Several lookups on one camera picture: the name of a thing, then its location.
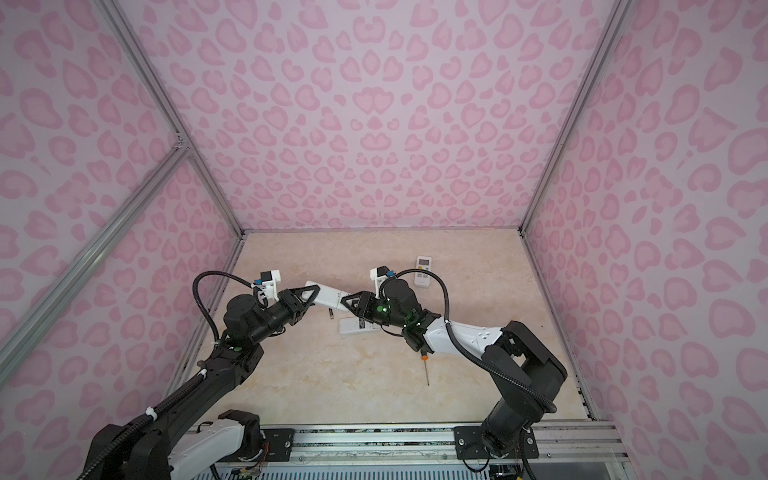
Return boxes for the orange black screwdriver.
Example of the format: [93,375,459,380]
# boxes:
[420,353,430,386]

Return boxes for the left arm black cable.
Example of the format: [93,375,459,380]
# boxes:
[191,270,256,346]

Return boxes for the aluminium corner post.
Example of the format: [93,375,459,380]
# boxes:
[93,0,246,240]
[518,0,636,238]

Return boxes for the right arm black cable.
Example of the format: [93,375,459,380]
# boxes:
[392,268,558,415]

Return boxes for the aluminium left corner post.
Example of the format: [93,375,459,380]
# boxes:
[93,0,246,240]

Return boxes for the aluminium diagonal frame bar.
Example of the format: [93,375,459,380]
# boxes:
[1,142,189,385]

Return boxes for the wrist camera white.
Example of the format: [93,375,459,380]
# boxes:
[370,266,396,298]
[251,270,281,307]

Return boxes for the aluminium right corner post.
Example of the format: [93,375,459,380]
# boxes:
[518,0,636,238]

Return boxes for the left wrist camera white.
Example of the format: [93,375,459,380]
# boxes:
[251,270,281,307]

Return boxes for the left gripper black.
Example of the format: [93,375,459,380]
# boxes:
[250,284,319,347]

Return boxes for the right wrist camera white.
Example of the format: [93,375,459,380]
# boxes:
[370,266,396,298]

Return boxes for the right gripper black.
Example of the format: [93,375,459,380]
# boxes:
[340,291,408,329]

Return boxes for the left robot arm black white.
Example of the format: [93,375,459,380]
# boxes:
[79,285,321,479]

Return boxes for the red white remote control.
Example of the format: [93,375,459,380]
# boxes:
[339,317,381,336]

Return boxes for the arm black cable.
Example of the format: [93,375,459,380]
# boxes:
[392,268,558,415]
[191,270,256,346]

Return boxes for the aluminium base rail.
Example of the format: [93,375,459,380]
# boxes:
[170,419,635,479]

